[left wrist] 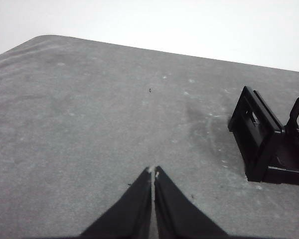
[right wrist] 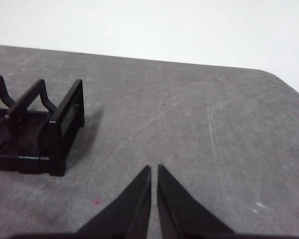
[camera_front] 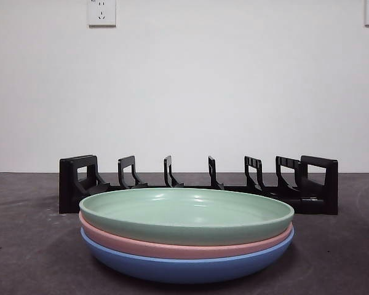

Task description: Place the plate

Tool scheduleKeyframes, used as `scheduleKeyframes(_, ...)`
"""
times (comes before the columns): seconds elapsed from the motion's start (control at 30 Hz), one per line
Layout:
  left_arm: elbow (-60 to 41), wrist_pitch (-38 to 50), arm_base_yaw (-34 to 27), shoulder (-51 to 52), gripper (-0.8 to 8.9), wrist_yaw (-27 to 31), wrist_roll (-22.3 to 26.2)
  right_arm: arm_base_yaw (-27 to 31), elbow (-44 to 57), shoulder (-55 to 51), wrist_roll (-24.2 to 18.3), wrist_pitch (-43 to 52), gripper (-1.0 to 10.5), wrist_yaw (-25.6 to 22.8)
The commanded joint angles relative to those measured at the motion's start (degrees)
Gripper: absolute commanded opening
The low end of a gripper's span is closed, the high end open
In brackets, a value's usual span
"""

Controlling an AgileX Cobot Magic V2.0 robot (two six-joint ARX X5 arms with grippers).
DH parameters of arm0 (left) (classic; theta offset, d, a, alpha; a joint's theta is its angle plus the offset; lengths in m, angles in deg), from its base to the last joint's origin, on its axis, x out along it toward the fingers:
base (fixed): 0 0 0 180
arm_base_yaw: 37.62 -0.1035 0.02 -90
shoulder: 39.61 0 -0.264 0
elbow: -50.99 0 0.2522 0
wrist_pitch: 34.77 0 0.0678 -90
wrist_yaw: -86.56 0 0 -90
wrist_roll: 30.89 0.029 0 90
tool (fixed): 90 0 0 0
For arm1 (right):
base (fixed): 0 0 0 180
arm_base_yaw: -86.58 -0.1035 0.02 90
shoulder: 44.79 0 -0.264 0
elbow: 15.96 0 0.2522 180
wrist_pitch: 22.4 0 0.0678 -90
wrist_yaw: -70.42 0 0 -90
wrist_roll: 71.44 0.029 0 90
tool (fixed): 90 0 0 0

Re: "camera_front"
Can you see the pink plate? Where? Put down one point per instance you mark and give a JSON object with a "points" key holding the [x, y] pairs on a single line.
{"points": [[172, 247]]}

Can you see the black plate rack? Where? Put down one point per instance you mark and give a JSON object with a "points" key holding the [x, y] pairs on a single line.
{"points": [[316, 199]]}

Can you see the blue plate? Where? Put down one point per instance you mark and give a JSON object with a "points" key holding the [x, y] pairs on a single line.
{"points": [[184, 270]]}

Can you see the green plate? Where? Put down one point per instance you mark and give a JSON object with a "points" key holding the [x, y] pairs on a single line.
{"points": [[184, 212]]}

